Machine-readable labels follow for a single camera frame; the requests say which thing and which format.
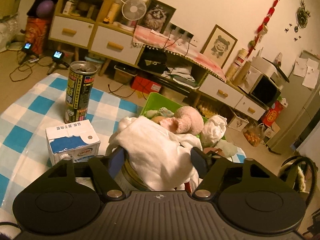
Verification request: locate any egg tray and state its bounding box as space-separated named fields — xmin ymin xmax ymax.
xmin=196 ymin=100 xmax=218 ymax=119

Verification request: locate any black bag on shelf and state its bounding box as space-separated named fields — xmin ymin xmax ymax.
xmin=138 ymin=48 xmax=168 ymax=74

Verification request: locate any wooden white drawer cabinet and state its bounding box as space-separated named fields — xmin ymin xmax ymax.
xmin=49 ymin=0 xmax=266 ymax=120

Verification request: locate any white cloth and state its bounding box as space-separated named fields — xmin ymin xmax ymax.
xmin=200 ymin=115 xmax=227 ymax=148

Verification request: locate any black yellow drink can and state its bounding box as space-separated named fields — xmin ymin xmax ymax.
xmin=64 ymin=61 xmax=97 ymax=123

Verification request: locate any bag of oranges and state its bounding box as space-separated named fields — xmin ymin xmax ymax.
xmin=243 ymin=123 xmax=266 ymax=147

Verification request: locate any pink table runner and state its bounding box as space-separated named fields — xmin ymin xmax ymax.
xmin=132 ymin=25 xmax=226 ymax=82

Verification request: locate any camera on small tripod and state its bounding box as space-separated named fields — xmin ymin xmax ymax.
xmin=47 ymin=50 xmax=69 ymax=75

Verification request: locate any pink plush toy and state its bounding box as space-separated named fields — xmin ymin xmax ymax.
xmin=159 ymin=106 xmax=204 ymax=135

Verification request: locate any red wall decoration string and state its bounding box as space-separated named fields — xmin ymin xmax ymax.
xmin=247 ymin=0 xmax=288 ymax=52

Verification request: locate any grey refrigerator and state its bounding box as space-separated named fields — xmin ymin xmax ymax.
xmin=265 ymin=49 xmax=320 ymax=155

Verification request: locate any red gift box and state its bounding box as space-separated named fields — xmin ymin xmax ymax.
xmin=260 ymin=100 xmax=284 ymax=127

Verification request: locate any black microwave oven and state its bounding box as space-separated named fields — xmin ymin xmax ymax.
xmin=238 ymin=66 xmax=280 ymax=107

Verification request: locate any grey plush cloth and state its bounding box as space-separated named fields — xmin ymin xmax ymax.
xmin=215 ymin=140 xmax=238 ymax=158

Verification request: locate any white blue milk carton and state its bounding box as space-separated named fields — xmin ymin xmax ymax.
xmin=45 ymin=120 xmax=100 ymax=165

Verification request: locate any white storage box with sticker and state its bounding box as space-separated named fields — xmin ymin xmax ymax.
xmin=227 ymin=114 xmax=249 ymax=132

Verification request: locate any purple ball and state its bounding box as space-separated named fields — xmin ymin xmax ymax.
xmin=36 ymin=0 xmax=55 ymax=18

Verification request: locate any green plastic bin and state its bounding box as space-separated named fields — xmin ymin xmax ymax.
xmin=140 ymin=92 xmax=208 ymax=124

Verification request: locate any plush hamburger toy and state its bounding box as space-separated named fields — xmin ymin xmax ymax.
xmin=151 ymin=116 xmax=170 ymax=125

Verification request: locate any framed cat picture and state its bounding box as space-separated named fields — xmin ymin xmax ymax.
xmin=137 ymin=0 xmax=176 ymax=34

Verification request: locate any red cardboard box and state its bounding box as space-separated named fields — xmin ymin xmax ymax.
xmin=130 ymin=76 xmax=162 ymax=94

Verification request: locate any santa plush toy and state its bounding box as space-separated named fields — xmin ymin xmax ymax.
xmin=175 ymin=171 xmax=202 ymax=193

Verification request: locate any blue white checkered tablecloth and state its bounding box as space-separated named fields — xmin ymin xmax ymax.
xmin=1 ymin=74 xmax=141 ymax=213

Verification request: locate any framed cartoon girl picture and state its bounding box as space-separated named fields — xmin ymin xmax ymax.
xmin=201 ymin=24 xmax=238 ymax=69

